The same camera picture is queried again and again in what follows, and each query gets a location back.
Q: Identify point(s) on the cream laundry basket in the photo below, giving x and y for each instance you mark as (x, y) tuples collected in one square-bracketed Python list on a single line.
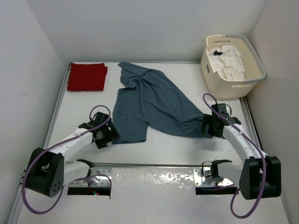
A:
[(254, 71)]

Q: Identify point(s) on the reflective foil panel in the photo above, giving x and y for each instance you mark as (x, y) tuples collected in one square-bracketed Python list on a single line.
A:
[(156, 182)]

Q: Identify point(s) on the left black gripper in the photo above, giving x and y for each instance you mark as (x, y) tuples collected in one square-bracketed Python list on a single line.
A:
[(112, 136)]

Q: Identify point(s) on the red t shirt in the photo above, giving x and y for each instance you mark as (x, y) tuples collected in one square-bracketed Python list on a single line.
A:
[(87, 77)]

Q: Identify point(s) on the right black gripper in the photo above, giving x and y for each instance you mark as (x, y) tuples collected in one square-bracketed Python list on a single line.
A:
[(208, 120)]

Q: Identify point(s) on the blue t shirt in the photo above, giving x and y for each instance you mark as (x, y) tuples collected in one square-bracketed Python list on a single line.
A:
[(150, 98)]

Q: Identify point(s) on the white t shirt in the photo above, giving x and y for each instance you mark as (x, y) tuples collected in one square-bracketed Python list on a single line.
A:
[(226, 61)]

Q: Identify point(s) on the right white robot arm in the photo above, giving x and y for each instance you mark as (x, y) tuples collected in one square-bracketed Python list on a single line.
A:
[(259, 171)]

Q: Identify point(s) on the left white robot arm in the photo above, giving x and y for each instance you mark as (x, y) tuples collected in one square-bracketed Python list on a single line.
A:
[(47, 171)]

